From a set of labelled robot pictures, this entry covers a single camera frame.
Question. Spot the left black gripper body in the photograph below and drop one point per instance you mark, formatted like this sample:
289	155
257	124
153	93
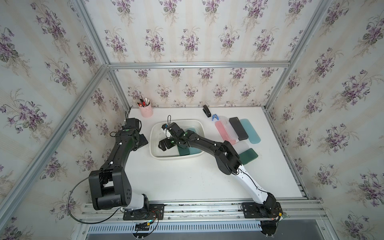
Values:
141	140

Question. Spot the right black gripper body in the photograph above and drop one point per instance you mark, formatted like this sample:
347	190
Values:
168	142

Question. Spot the clear pencil case front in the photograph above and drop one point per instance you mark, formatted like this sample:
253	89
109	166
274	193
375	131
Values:
241	147

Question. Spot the blue white small clip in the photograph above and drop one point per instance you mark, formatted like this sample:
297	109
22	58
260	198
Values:
215	118

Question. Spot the black pencil case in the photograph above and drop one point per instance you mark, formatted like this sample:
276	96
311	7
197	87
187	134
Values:
238	128

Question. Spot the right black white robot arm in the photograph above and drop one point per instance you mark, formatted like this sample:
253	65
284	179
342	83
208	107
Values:
228	162

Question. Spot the light teal pencil case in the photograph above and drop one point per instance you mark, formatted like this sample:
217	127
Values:
253	136
191	150

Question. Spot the aluminium front rail frame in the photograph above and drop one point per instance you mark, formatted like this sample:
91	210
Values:
200	216

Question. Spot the pens in cup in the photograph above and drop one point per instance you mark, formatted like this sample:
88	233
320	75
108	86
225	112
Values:
142	103

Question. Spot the pink pencil case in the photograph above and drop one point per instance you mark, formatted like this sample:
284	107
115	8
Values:
223	133

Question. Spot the black stapler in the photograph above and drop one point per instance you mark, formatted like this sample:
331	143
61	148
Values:
207	111

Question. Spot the white plastic storage box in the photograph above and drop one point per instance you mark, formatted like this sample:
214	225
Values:
157	134

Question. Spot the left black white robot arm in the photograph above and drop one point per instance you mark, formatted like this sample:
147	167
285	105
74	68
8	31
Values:
110	186

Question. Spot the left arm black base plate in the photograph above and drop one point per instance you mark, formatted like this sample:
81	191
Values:
144	211

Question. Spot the dark green pencil case front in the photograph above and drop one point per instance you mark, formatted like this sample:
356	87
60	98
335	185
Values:
248	156

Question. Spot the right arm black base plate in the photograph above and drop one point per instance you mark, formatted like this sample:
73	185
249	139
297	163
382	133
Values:
253	210

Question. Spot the dark green pencil case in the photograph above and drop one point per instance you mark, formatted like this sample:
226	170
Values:
183	151
248	156

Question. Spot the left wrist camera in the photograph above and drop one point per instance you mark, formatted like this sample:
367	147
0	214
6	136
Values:
132	123

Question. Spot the pink pen holder cup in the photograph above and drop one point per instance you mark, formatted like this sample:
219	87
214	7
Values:
146	111

